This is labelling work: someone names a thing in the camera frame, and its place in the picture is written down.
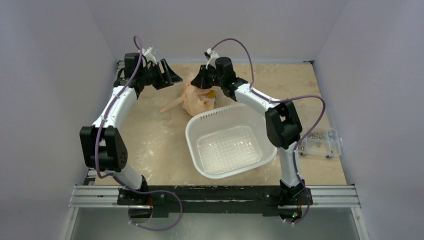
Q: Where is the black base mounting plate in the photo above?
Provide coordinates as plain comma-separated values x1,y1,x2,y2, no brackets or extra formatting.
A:
117,185,313,220

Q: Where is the yellow fake fruit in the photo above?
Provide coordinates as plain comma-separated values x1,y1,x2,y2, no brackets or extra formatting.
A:
205,90,216,99

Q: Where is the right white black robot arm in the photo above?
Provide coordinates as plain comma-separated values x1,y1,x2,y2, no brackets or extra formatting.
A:
191,56,312,204

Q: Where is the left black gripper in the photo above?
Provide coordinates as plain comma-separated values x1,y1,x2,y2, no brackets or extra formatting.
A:
139,59,182,90

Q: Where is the white plastic basket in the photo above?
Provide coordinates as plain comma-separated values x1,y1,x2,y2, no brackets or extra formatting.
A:
185,103,278,180

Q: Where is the aluminium rail frame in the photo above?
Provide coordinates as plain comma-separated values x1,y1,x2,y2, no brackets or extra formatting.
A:
61,59,370,240

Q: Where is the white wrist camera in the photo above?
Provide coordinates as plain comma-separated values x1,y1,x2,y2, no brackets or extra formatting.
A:
141,46,158,65
204,48,220,69

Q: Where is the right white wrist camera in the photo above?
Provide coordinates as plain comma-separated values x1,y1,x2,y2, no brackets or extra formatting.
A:
204,48,220,69

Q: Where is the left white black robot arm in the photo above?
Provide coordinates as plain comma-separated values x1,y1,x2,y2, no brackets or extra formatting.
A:
79,47,182,205

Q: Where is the clear plastic screw box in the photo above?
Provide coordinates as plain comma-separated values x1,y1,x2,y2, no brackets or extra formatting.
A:
298,127,342,158

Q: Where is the orange translucent plastic bag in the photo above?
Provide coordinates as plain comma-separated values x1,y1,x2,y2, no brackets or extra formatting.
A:
160,73,220,116

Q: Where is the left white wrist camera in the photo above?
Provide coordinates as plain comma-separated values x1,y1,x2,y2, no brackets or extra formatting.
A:
141,46,158,65

